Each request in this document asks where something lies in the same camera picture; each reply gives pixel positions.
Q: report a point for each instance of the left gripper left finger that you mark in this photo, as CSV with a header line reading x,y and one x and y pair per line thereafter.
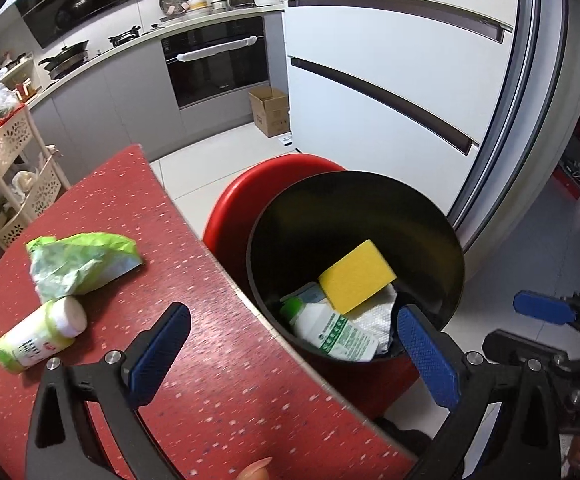
x,y
152,353

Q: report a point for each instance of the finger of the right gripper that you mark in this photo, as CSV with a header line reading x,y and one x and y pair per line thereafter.
x,y
553,310

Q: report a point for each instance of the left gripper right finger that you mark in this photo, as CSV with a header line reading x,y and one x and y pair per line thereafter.
x,y
438,359

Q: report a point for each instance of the green white carton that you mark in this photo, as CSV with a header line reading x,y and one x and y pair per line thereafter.
x,y
314,321

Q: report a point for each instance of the green white bottle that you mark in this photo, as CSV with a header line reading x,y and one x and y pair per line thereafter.
x,y
51,328

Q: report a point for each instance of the yellow sponge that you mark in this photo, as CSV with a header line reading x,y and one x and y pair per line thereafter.
x,y
356,277

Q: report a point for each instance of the green white plastic bag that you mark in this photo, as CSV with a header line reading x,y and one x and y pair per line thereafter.
x,y
79,264

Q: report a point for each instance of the white textured cloth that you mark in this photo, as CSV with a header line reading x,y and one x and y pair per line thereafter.
x,y
374,315

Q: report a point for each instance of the black trash bin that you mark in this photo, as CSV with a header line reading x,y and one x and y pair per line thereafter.
x,y
353,233

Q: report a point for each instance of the grey kitchen cabinets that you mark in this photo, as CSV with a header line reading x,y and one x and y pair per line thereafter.
x,y
125,96

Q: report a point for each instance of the right human hand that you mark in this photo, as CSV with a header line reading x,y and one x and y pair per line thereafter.
x,y
573,456

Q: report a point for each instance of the left human hand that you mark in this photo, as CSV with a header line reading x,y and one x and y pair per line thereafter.
x,y
256,471

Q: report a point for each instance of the red chair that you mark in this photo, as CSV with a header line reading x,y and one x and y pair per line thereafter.
x,y
371,388

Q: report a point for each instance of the beige plastic storage rack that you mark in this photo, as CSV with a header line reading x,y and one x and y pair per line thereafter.
x,y
31,179

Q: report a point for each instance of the white refrigerator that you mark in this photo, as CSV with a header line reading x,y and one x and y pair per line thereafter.
x,y
470,102

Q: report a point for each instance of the brown cardboard box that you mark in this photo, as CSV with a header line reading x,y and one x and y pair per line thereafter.
x,y
270,108

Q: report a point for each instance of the black built-in oven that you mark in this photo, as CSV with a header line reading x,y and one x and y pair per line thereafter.
x,y
217,58

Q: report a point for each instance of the black frying pan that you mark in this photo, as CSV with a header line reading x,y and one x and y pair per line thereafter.
x,y
66,60

